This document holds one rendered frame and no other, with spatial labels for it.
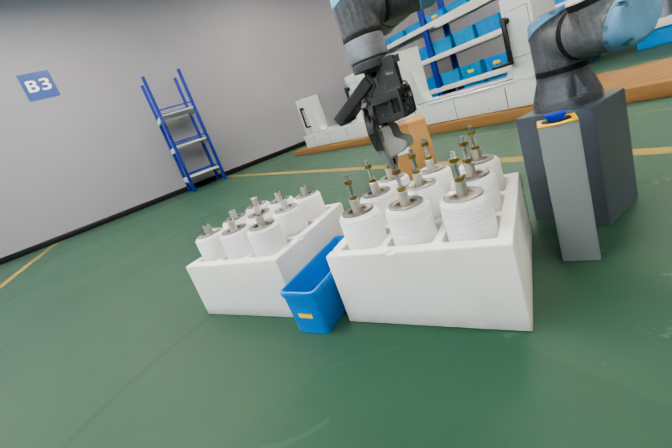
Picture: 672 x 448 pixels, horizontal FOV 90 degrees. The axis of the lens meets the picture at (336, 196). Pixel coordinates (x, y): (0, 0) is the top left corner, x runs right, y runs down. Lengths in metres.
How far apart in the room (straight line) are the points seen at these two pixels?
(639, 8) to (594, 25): 0.07
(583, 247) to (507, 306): 0.27
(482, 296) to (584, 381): 0.18
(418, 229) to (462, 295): 0.15
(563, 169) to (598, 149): 0.17
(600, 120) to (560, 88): 0.12
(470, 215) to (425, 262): 0.13
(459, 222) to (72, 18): 7.04
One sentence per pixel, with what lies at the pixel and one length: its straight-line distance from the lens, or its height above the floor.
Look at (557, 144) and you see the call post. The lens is 0.82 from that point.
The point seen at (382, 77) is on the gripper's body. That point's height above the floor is 0.51.
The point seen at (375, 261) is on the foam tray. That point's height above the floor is 0.16.
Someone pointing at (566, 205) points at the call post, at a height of 0.14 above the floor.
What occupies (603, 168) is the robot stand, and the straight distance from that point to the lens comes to 1.02.
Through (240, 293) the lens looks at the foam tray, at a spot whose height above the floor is 0.08.
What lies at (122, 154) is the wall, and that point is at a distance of 6.82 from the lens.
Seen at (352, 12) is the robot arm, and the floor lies 0.63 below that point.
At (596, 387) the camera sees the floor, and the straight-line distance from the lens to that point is 0.66.
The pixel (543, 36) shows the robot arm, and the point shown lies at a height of 0.48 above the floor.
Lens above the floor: 0.48
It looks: 13 degrees down
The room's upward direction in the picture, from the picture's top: 20 degrees counter-clockwise
